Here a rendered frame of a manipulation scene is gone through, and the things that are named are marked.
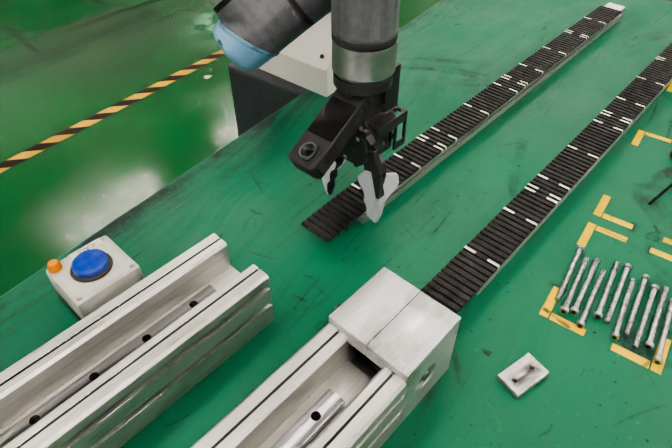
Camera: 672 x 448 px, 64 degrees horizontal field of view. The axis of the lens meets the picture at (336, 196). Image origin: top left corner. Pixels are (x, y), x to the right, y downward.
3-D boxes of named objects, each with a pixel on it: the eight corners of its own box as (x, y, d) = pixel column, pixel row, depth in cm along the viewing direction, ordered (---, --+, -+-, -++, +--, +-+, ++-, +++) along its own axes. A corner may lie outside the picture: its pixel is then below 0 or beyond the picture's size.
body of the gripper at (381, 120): (405, 148, 73) (414, 67, 65) (364, 178, 68) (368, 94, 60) (362, 126, 77) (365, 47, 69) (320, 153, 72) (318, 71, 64)
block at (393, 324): (364, 306, 67) (367, 255, 61) (448, 368, 61) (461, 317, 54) (313, 354, 62) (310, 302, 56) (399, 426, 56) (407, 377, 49)
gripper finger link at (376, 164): (393, 196, 70) (379, 134, 66) (386, 202, 69) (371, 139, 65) (366, 190, 73) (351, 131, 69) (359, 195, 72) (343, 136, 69)
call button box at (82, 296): (118, 264, 72) (104, 231, 68) (159, 304, 67) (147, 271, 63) (60, 300, 68) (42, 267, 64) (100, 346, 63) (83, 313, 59)
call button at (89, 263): (100, 253, 66) (95, 241, 65) (117, 269, 64) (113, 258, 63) (69, 271, 64) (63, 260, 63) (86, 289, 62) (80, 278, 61)
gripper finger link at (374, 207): (412, 208, 76) (399, 149, 71) (385, 231, 72) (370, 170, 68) (395, 204, 78) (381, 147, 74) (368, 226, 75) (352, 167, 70)
